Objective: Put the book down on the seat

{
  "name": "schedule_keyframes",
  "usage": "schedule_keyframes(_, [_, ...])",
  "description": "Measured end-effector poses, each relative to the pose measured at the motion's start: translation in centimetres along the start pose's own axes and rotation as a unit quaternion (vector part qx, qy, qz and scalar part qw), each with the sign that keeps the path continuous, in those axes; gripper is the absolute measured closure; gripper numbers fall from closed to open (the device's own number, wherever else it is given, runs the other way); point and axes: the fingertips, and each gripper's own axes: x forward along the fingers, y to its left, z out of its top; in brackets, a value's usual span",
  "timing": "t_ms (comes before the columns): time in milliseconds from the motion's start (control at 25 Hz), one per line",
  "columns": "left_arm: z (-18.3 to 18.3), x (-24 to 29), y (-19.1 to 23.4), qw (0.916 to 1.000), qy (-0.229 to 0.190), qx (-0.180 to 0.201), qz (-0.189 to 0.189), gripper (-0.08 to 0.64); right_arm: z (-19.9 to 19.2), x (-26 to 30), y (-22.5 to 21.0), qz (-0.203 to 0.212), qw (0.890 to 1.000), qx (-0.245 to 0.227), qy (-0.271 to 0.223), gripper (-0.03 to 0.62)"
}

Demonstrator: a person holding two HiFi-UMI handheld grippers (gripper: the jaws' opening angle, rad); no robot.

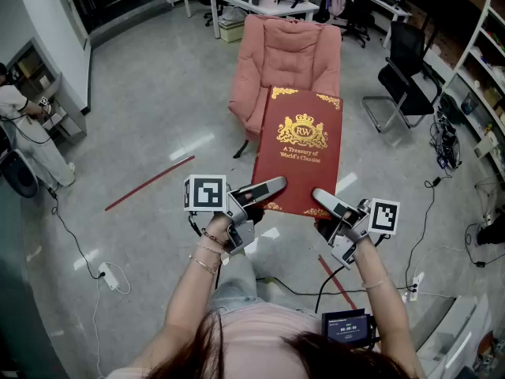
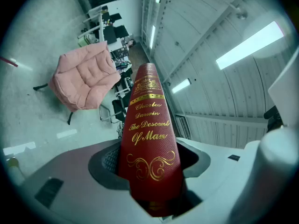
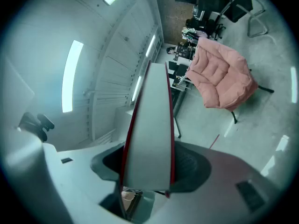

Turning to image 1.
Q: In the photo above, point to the long white office desk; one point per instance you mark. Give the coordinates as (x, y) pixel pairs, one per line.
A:
(276, 10)

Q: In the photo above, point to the red gold-embossed book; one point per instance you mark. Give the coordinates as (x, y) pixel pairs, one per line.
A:
(300, 160)

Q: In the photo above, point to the black power adapter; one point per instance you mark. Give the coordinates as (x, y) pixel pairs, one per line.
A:
(434, 182)

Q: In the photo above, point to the person's right forearm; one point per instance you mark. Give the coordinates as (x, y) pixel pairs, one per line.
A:
(384, 310)

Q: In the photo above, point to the white shelf unit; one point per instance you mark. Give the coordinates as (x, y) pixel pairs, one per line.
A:
(473, 77)

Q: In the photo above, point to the pink upholstered armchair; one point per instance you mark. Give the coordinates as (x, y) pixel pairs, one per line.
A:
(292, 53)

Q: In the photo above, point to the long red floor tape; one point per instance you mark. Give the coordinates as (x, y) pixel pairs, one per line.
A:
(150, 183)

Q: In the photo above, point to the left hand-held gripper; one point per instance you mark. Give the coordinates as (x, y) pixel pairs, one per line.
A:
(205, 194)

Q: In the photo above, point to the person's grey trousers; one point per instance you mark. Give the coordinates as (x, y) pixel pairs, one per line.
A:
(236, 278)

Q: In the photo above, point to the black office chair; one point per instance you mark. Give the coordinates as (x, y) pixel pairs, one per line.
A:
(357, 14)
(205, 8)

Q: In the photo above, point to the black screen device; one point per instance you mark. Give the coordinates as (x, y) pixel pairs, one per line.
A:
(347, 328)

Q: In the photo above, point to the person's left forearm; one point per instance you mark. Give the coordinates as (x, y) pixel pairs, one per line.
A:
(189, 290)

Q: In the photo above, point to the grey storage cabinet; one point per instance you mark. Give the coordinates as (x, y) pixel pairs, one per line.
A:
(47, 105)

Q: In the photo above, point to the small white desk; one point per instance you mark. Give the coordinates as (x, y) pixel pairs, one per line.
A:
(390, 10)

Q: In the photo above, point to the white shell seat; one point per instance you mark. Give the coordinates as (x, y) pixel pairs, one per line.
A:
(19, 176)

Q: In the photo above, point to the white power strip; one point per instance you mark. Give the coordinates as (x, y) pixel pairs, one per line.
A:
(414, 286)
(108, 275)

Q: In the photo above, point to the person's pale pink shirt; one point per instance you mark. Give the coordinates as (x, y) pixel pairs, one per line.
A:
(268, 322)

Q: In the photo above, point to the white plastic bag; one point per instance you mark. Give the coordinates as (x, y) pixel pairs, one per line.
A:
(233, 14)

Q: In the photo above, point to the short red floor tape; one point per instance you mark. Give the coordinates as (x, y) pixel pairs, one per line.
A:
(335, 280)

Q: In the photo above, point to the beige storage box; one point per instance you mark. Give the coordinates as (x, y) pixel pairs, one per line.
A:
(232, 32)

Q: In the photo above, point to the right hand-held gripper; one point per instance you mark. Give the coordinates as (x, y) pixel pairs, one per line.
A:
(383, 216)

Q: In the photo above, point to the white machine housing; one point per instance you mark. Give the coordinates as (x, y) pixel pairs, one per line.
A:
(453, 338)

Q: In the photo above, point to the black cantilever chair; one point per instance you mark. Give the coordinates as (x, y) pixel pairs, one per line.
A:
(406, 81)

